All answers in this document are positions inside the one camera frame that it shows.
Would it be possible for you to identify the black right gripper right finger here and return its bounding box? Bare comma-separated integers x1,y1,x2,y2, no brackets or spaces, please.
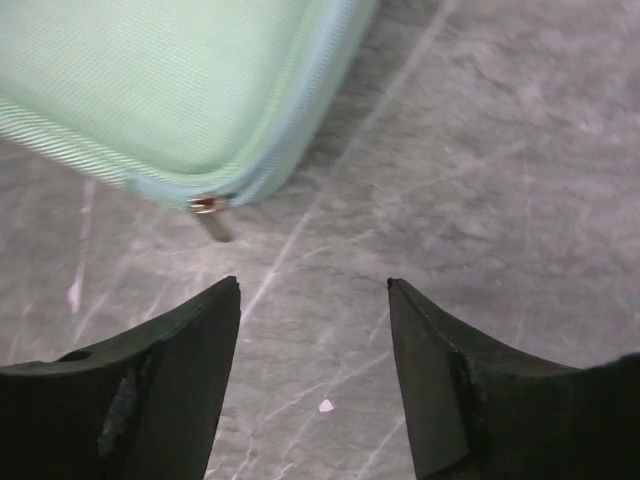
387,279,639,479

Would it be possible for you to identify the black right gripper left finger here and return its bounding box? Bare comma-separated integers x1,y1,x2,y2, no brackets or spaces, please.
1,276,240,480

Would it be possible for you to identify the mint green medicine case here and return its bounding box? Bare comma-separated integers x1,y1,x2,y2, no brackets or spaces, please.
1,0,378,242

